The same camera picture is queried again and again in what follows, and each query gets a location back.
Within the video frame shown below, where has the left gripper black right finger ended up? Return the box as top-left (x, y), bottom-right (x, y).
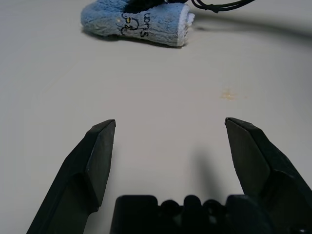
top-left (225, 117), bottom-right (312, 234)

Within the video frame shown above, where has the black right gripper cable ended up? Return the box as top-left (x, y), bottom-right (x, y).
top-left (191, 0), bottom-right (256, 13)

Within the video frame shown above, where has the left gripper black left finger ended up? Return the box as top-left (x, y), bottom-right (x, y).
top-left (26, 119), bottom-right (117, 234)

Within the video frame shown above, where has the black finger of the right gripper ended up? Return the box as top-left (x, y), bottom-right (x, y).
top-left (123, 0), bottom-right (169, 13)

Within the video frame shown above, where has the blue terry rag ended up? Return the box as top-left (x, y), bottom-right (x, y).
top-left (80, 0), bottom-right (195, 49)

